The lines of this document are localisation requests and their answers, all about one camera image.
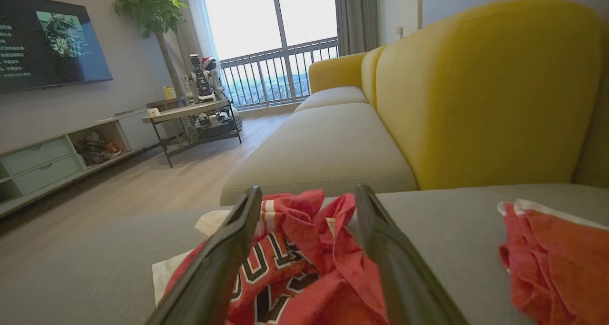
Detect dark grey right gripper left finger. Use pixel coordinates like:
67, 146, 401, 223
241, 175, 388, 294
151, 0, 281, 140
145, 186, 263, 325

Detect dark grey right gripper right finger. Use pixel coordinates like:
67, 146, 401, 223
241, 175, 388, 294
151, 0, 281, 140
354, 184, 470, 325

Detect red basketball jersey white sleeves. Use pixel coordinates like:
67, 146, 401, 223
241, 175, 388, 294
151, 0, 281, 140
152, 189, 390, 325

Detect red shorts white stripe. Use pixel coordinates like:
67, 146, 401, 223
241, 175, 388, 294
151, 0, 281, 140
497, 199, 609, 325

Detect grey sofa seat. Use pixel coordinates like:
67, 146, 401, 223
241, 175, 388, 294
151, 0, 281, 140
0, 182, 609, 325

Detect wheeled toy vehicle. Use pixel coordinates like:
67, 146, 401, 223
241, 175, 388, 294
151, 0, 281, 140
185, 110, 244, 143

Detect beige sofa seat cushion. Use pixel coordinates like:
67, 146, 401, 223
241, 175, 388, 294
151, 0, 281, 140
219, 86, 419, 207

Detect clothes pile in cabinet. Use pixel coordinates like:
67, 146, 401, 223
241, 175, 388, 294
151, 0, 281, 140
75, 130, 126, 167

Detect white toy robot figure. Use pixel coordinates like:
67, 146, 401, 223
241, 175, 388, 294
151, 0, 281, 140
182, 54, 225, 103

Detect white TV cabinet with drawers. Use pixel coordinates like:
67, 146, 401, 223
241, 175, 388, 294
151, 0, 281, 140
0, 107, 166, 219

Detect yellow sofa backrest cushion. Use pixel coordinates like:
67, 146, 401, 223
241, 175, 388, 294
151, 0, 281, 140
360, 46, 387, 109
374, 0, 606, 191

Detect grey balcony railing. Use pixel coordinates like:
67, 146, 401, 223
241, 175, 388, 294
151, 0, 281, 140
219, 36, 340, 110

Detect yellow sofa armrest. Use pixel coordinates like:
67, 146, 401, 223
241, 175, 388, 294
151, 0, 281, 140
308, 52, 368, 94

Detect sheer white curtain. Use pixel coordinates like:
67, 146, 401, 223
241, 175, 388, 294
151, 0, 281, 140
183, 0, 225, 65

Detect green potted tree plant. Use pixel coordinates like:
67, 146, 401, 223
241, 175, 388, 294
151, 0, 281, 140
111, 0, 192, 98

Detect grey curtain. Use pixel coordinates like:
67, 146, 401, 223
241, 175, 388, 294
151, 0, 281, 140
333, 0, 382, 57

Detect wall mounted flat television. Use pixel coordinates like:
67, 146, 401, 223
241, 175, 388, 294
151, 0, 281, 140
0, 0, 114, 95

